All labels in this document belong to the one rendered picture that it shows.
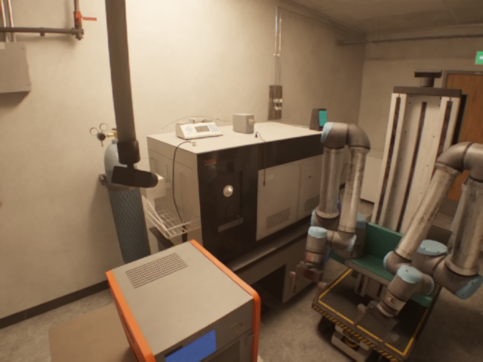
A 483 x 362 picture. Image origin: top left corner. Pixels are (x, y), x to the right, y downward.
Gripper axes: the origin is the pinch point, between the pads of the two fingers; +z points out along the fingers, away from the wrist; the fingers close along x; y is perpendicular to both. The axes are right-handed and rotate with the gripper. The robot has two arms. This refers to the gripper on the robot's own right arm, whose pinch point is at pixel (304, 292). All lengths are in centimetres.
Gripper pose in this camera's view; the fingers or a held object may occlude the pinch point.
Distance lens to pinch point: 138.0
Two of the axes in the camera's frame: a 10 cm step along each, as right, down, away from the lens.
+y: 6.3, 1.5, 7.6
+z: -1.8, 9.8, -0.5
